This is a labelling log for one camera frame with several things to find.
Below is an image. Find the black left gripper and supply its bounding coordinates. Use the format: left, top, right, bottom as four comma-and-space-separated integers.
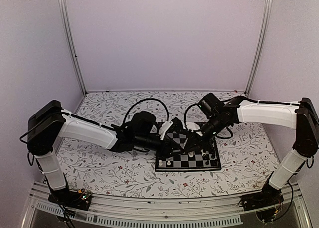
135, 134, 185, 159

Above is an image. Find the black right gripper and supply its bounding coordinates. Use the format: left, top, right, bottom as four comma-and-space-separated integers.
184, 114, 229, 153

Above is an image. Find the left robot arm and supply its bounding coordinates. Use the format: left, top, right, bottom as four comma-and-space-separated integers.
20, 100, 183, 205

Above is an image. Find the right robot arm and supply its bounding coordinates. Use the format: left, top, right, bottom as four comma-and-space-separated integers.
184, 93, 319, 206

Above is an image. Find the black and white chess board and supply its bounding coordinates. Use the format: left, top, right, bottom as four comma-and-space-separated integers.
155, 130, 221, 172

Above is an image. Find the floral patterned table mat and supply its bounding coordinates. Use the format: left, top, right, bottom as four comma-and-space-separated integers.
57, 91, 279, 198

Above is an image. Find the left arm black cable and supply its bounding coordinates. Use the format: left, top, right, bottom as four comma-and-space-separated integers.
123, 97, 170, 129

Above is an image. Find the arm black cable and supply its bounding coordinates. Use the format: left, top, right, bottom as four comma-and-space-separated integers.
123, 97, 170, 129
183, 103, 202, 129

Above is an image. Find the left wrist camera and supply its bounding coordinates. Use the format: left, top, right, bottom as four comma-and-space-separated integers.
129, 111, 185, 141

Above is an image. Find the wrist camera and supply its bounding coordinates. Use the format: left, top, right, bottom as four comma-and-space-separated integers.
183, 93, 225, 136
129, 111, 185, 141

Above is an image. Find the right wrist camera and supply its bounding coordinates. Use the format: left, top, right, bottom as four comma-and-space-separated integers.
183, 93, 225, 136

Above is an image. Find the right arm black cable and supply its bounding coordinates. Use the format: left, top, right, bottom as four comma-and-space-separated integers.
183, 103, 202, 129

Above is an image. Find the back aluminium rail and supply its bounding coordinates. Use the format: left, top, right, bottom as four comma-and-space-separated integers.
86, 89, 246, 94

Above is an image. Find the aluminium rail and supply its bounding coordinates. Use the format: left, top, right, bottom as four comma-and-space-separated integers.
86, 89, 246, 94
21, 182, 315, 228

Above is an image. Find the front aluminium rail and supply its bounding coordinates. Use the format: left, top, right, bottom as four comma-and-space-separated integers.
21, 182, 315, 228

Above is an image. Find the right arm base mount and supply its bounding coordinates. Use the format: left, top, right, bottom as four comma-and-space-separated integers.
238, 185, 284, 223

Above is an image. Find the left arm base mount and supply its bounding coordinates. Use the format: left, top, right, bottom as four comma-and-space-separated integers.
48, 187, 93, 211

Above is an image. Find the right aluminium frame post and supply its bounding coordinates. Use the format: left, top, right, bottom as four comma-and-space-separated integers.
245, 0, 273, 95

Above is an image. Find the aluminium frame post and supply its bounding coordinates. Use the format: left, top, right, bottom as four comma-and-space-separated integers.
245, 0, 273, 95
58, 0, 87, 95

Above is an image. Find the left aluminium frame post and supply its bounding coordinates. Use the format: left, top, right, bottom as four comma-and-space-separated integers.
58, 0, 87, 95

